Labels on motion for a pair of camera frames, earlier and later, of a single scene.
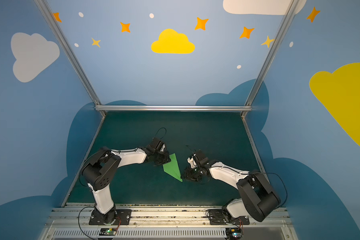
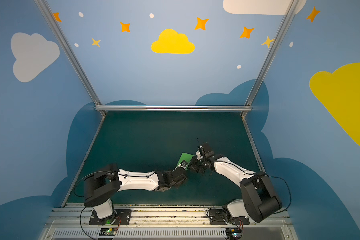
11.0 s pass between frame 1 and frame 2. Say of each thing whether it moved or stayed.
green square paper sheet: moved
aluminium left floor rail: stayed
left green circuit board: stayed
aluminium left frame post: stayed
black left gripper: moved
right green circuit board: stayed
